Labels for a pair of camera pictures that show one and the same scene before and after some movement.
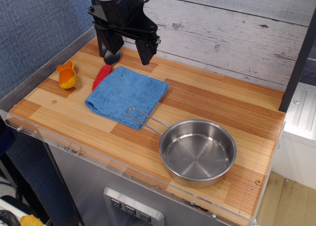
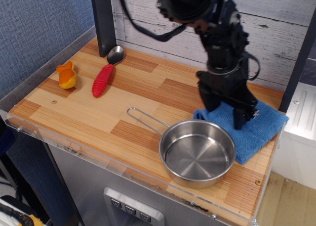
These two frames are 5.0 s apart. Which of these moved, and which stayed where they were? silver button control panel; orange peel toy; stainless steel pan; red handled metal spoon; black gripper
Moved: black gripper
Stayed: orange peel toy; silver button control panel; red handled metal spoon; stainless steel pan
